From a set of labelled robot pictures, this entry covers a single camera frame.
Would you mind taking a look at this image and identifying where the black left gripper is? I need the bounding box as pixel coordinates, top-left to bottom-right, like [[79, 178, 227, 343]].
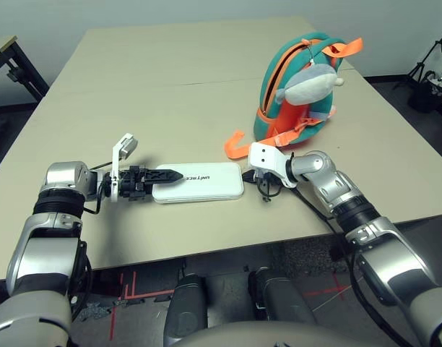
[[118, 165, 186, 202]]

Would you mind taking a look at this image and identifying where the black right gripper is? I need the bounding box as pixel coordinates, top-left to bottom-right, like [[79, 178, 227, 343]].
[[242, 170, 272, 186]]

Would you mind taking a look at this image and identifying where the white plastic pencil case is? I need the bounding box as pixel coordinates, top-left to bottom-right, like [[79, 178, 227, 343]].
[[151, 161, 245, 205]]

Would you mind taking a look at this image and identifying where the teal and orange backpack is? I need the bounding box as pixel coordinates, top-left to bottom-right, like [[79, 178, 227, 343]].
[[223, 30, 365, 160]]

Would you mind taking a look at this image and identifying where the grey white plush toy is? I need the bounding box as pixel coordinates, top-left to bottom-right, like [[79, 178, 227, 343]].
[[275, 64, 345, 122]]

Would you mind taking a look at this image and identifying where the black table foot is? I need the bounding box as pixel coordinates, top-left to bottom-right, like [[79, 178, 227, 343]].
[[329, 241, 352, 260]]

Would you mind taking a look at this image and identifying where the grey right robot leg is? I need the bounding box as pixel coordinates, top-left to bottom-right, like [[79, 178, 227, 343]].
[[248, 267, 318, 326]]

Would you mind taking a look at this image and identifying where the grey robot leg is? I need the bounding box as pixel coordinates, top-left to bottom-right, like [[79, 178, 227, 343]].
[[164, 273, 209, 344], [248, 267, 318, 326]]

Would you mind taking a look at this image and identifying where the grey left robot leg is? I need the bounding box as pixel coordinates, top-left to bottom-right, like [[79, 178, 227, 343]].
[[164, 273, 209, 344]]

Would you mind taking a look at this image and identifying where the beige robot torso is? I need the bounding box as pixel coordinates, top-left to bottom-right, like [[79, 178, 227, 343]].
[[162, 321, 424, 347]]

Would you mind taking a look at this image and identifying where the thin black diagonal rod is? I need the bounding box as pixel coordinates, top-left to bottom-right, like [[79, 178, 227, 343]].
[[0, 39, 22, 82]]

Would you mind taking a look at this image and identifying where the black bag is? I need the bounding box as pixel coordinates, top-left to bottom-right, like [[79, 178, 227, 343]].
[[408, 70, 442, 115]]

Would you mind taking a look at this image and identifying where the black tripod stand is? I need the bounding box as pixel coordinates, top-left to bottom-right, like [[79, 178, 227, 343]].
[[394, 32, 442, 91]]

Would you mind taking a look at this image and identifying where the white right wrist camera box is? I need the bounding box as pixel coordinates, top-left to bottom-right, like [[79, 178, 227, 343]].
[[248, 142, 294, 189]]

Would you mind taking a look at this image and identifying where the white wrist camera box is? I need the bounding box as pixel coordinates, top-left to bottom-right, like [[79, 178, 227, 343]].
[[110, 132, 139, 203], [248, 142, 294, 189]]

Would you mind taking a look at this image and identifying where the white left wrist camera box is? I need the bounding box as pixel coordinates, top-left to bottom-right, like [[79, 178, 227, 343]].
[[110, 132, 139, 203]]

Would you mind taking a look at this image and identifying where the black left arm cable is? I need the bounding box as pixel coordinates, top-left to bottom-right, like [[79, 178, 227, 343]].
[[82, 160, 113, 215]]

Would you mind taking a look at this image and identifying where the thin white floor cord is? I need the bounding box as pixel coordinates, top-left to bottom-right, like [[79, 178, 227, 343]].
[[311, 288, 352, 314]]

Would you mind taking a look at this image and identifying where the wood top black frame table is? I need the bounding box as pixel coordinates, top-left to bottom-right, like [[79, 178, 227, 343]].
[[0, 35, 51, 109]]

